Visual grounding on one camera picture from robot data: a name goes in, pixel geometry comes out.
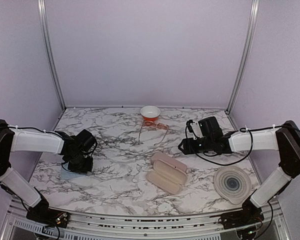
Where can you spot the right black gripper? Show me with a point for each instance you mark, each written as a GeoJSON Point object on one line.
{"type": "Point", "coordinates": [189, 148]}

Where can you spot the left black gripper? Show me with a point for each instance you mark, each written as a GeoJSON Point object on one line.
{"type": "Point", "coordinates": [88, 167]}

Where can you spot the pink hard glasses case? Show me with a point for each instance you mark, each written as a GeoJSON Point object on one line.
{"type": "Point", "coordinates": [169, 160]}

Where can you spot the pink soft glasses case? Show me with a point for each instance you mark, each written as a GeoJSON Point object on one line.
{"type": "Point", "coordinates": [167, 177]}

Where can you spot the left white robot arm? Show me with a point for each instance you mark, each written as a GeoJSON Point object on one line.
{"type": "Point", "coordinates": [76, 151]}

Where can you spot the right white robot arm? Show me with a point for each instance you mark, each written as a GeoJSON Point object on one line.
{"type": "Point", "coordinates": [285, 139]}

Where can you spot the pink transparent sunglasses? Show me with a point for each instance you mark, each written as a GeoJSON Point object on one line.
{"type": "Point", "coordinates": [152, 124]}

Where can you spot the grey swirl ceramic plate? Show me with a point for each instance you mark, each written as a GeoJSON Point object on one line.
{"type": "Point", "coordinates": [233, 184]}

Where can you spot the orange white bowl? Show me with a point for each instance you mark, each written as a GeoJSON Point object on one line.
{"type": "Point", "coordinates": [150, 113]}

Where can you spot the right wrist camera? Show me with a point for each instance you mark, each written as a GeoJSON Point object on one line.
{"type": "Point", "coordinates": [194, 128]}

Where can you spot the front aluminium rail base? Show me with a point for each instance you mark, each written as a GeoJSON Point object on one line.
{"type": "Point", "coordinates": [92, 226]}

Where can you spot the right aluminium frame post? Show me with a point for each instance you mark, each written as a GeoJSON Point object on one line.
{"type": "Point", "coordinates": [251, 28]}

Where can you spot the aluminium frame post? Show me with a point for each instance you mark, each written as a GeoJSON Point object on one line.
{"type": "Point", "coordinates": [49, 52]}
{"type": "Point", "coordinates": [251, 28]}

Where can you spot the left aluminium frame post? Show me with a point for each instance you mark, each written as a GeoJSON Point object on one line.
{"type": "Point", "coordinates": [49, 52]}

